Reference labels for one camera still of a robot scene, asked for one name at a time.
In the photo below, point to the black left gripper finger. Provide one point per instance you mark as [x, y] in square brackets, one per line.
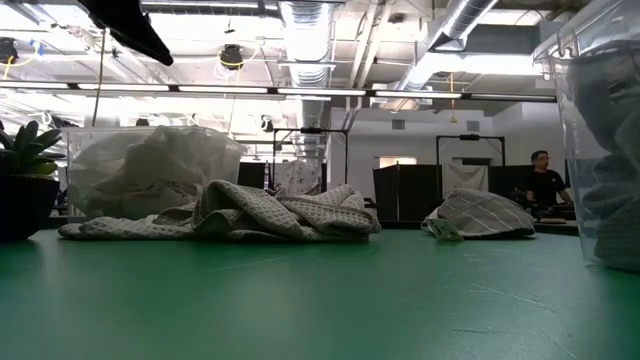
[150, 45]

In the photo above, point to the clear plastic bin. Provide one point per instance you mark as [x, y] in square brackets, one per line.
[575, 200]
[100, 140]

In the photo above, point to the plain white towel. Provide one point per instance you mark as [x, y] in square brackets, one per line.
[150, 165]

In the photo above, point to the grey waffle towel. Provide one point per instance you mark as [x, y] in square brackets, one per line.
[300, 215]

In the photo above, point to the grey white-checked towel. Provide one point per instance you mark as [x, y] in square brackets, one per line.
[485, 215]

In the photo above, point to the dark grey towel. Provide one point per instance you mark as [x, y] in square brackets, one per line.
[605, 100]

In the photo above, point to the black ceiling device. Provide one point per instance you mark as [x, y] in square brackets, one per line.
[7, 50]

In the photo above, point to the green succulent plant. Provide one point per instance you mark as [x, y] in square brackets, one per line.
[25, 150]

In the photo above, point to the long ceiling light bar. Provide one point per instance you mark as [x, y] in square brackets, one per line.
[325, 91]

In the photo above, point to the patterned white cloth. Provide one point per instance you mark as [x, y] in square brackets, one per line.
[297, 177]

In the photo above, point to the black plant pot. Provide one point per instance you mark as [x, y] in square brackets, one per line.
[25, 210]

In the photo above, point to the green table mat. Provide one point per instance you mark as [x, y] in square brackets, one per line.
[320, 310]

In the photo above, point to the white hanging cloth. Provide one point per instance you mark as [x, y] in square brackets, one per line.
[465, 177]

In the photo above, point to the person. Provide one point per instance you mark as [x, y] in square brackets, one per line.
[545, 185]

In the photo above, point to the black ceiling camera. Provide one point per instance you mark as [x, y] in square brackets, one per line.
[231, 57]

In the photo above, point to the silver ribbed ceiling duct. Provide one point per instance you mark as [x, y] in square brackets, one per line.
[307, 30]

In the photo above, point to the black metal frame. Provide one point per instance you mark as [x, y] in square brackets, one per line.
[310, 130]
[470, 137]

